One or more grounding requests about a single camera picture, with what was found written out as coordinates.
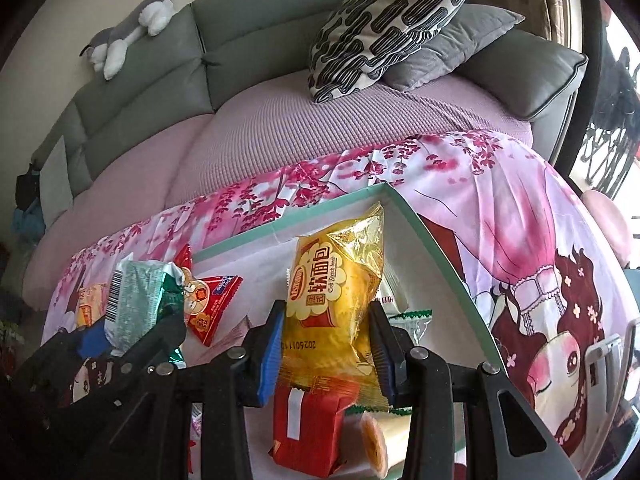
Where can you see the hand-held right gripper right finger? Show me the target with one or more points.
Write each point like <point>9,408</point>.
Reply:
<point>385,365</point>

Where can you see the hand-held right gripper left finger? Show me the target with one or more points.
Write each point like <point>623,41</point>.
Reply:
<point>272,360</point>

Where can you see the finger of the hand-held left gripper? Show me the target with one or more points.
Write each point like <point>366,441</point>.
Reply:
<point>95,342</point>
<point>160,340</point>

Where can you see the pale teal snack packet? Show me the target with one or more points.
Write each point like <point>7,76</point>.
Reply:
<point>140,300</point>

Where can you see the yellow bread packet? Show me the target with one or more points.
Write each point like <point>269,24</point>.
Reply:
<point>330,310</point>

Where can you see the round pastry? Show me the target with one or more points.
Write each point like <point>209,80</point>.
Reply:
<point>372,445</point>

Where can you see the white tray with teal rim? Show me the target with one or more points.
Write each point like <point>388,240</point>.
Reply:
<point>405,270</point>

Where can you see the orange snack packet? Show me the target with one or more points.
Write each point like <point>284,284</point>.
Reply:
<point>90,305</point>

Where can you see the cream green snack packet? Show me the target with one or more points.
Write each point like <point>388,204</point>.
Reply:
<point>412,319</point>

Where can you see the red cartoon snack packet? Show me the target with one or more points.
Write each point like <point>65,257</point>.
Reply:
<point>210,305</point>

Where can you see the red white-striped snack packet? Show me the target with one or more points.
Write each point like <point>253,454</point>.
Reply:
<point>320,430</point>

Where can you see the teal cloth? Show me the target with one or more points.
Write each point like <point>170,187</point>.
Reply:
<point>27,225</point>

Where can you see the light grey cushion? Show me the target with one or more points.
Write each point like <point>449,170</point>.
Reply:
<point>55,185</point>

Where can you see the dark bag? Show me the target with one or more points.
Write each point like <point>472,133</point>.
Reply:
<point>27,187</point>

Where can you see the pink printed blanket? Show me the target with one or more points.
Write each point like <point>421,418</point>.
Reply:
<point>500,210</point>

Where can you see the mauve sofa cover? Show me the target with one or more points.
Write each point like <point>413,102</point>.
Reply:
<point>300,130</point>

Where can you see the pink round stool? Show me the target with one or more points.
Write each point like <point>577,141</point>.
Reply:
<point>607,220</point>

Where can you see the grey white plush toy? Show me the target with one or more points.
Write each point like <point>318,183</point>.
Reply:
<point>125,35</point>

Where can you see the plain grey cushion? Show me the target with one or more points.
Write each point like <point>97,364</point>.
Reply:
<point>465,40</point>

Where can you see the black white patterned cushion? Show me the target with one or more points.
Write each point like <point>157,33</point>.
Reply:
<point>380,30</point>

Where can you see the grey sofa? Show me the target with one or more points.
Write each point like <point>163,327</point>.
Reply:
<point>250,15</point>

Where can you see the beige patterned curtain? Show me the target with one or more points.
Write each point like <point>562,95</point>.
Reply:
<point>550,0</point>

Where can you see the black metal frame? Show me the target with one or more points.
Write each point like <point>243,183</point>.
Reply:
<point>615,110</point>

